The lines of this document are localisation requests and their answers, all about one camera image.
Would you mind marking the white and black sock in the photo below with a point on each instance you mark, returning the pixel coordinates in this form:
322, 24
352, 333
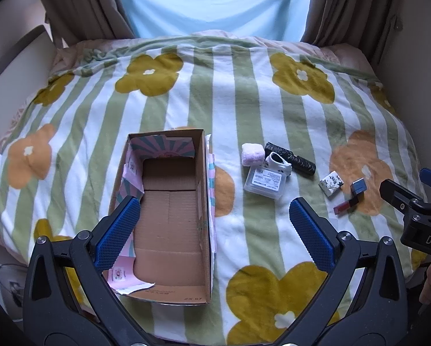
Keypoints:
277, 164

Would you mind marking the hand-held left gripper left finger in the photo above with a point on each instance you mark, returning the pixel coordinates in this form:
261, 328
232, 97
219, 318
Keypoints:
117, 234

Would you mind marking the red lipstick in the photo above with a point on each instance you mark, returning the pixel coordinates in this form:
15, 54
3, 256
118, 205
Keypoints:
347, 205

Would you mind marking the person's right hand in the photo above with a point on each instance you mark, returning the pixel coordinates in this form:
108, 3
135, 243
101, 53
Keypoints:
429, 283

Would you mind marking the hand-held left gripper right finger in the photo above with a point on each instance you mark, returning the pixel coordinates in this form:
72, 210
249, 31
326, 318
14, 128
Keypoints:
312, 234

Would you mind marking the clear plastic case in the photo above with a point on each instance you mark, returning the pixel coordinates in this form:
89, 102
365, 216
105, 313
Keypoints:
265, 184

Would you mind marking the white patterned small box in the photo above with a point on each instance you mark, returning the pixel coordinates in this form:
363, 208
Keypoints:
331, 183

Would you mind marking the floor fan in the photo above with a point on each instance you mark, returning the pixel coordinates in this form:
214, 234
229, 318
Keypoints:
11, 288

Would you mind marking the black plastic bag roll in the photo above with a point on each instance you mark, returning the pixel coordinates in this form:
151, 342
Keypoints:
298, 159

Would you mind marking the striped flower blanket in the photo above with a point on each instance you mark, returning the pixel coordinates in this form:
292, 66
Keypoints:
237, 97

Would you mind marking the cardboard box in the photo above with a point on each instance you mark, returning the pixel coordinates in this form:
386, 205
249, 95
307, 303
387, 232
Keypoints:
172, 216

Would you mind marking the grey blue small box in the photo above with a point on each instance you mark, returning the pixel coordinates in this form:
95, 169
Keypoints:
358, 186

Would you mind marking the pink towel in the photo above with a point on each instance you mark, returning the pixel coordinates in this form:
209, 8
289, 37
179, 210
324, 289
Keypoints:
253, 154

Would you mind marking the brown curtain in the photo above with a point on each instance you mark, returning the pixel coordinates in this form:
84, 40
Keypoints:
85, 3
348, 10

